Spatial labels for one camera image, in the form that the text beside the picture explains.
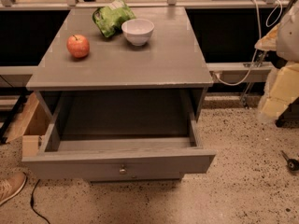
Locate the white bowl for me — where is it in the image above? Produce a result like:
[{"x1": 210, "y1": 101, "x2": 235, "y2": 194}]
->
[{"x1": 121, "y1": 19, "x2": 154, "y2": 46}]

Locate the black floor cable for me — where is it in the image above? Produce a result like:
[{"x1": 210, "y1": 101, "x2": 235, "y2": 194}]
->
[{"x1": 29, "y1": 178, "x2": 51, "y2": 224}]

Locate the wooden crate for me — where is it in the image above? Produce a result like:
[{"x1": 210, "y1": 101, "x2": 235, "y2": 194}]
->
[{"x1": 6, "y1": 93, "x2": 50, "y2": 157}]

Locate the tan sneaker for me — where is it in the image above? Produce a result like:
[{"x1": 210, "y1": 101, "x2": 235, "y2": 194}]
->
[{"x1": 0, "y1": 172, "x2": 27, "y2": 205}]

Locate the grey drawer cabinet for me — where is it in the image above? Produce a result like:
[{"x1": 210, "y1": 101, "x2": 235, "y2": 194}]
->
[{"x1": 25, "y1": 6, "x2": 215, "y2": 183}]

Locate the thin metal rod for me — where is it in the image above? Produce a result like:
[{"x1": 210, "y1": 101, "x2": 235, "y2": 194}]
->
[{"x1": 240, "y1": 51, "x2": 267, "y2": 109}]

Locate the red apple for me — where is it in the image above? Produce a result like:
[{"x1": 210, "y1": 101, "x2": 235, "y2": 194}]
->
[{"x1": 66, "y1": 35, "x2": 90, "y2": 58}]

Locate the grey top drawer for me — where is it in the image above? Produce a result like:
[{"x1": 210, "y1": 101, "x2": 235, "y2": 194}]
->
[{"x1": 22, "y1": 90, "x2": 216, "y2": 182}]

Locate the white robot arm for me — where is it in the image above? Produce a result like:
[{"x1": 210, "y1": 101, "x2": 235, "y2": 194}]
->
[{"x1": 255, "y1": 1, "x2": 299, "y2": 122}]

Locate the white hanging cable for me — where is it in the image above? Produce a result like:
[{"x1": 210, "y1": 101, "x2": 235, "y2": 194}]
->
[{"x1": 213, "y1": 0, "x2": 284, "y2": 87}]

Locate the green chip bag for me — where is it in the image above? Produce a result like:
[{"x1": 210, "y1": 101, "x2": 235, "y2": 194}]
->
[{"x1": 93, "y1": 0, "x2": 135, "y2": 38}]

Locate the black caster wheel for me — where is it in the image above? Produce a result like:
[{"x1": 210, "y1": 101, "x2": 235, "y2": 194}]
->
[{"x1": 281, "y1": 151, "x2": 299, "y2": 171}]

